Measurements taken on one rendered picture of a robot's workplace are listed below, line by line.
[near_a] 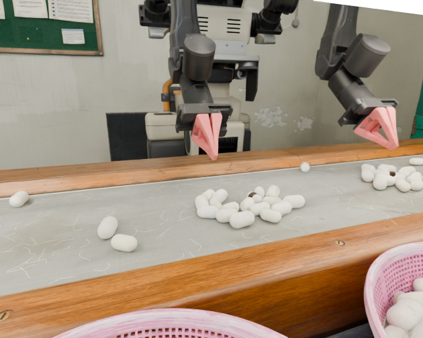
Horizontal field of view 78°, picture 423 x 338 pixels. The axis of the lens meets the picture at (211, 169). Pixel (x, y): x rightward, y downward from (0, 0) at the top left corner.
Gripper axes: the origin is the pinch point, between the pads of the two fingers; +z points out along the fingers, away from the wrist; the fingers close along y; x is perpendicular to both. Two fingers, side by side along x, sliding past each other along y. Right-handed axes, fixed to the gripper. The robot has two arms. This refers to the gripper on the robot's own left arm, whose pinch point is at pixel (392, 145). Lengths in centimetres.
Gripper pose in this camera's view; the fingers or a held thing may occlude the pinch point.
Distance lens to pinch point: 59.1
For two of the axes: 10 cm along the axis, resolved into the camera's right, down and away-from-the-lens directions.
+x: -2.1, 5.7, 7.9
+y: 9.5, -0.8, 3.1
